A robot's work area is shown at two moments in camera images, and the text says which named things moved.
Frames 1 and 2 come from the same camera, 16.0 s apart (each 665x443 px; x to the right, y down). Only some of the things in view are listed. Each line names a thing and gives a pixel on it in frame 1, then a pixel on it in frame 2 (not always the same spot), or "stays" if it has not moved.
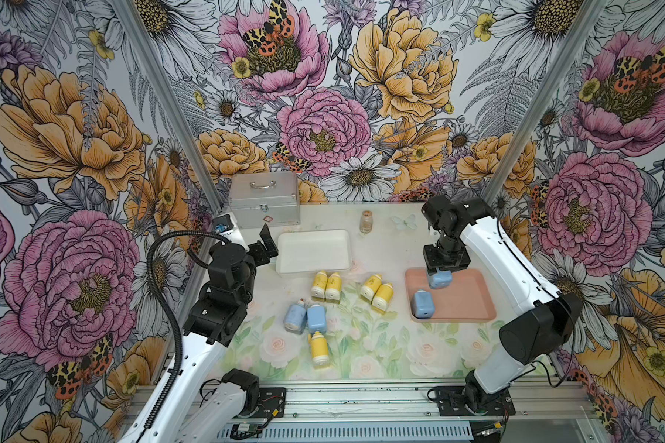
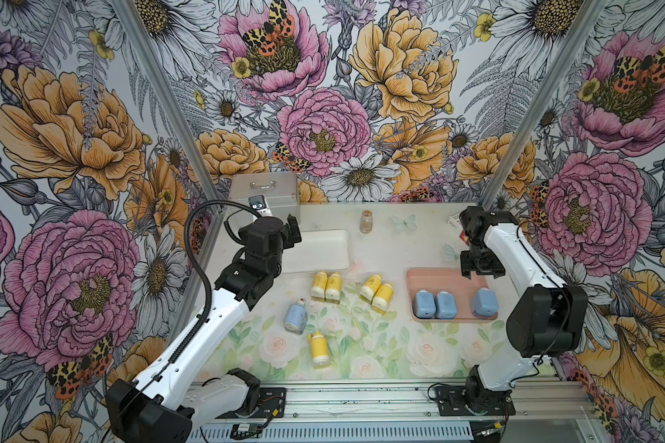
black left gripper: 262,257 → 291,233
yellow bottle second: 333,288 stays
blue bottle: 317,318 → 486,305
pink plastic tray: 466,299 stays
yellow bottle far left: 319,285 stays
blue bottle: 295,318 stays
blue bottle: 423,305 stays
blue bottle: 441,280 → 445,305
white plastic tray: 309,251 stays
